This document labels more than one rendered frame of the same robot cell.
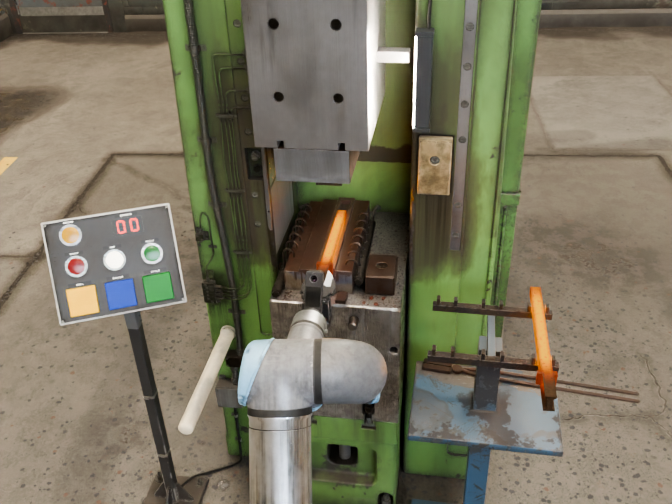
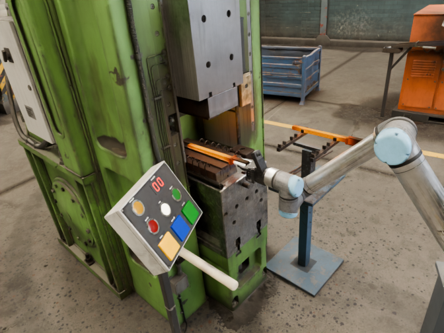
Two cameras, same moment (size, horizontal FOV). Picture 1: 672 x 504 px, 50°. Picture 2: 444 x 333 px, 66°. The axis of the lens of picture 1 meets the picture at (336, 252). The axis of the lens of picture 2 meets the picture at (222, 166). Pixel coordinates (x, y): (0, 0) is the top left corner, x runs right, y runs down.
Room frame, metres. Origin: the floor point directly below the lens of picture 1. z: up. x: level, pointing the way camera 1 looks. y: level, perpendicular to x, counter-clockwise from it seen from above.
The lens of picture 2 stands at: (0.88, 1.33, 1.84)
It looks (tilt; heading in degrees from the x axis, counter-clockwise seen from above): 29 degrees down; 305
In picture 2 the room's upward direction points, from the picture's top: 5 degrees counter-clockwise
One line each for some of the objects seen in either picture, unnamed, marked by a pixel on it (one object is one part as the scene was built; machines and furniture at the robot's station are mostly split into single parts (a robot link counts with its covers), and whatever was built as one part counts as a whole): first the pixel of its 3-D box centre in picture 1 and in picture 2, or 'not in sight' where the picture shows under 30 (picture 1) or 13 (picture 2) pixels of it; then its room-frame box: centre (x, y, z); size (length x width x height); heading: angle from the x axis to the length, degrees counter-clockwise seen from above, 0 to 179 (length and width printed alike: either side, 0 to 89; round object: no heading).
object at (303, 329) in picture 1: (302, 350); (288, 184); (1.39, 0.09, 0.98); 0.12 x 0.09 x 0.10; 170
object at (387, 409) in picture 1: (349, 308); (211, 193); (1.93, -0.04, 0.69); 0.56 x 0.38 x 0.45; 170
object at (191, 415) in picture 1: (208, 378); (201, 264); (1.69, 0.41, 0.62); 0.44 x 0.05 x 0.05; 170
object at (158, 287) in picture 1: (158, 287); (189, 212); (1.64, 0.49, 1.01); 0.07 x 0.05 x 0.07; 105
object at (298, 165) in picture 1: (325, 134); (192, 95); (1.93, 0.02, 1.32); 0.42 x 0.20 x 0.10; 170
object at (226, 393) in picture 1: (230, 392); (178, 282); (1.90, 0.39, 0.36); 0.09 x 0.07 x 0.12; 80
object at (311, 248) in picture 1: (329, 241); (200, 158); (1.93, 0.02, 0.96); 0.42 x 0.20 x 0.09; 170
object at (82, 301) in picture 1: (83, 301); (168, 246); (1.59, 0.69, 1.01); 0.07 x 0.05 x 0.07; 105
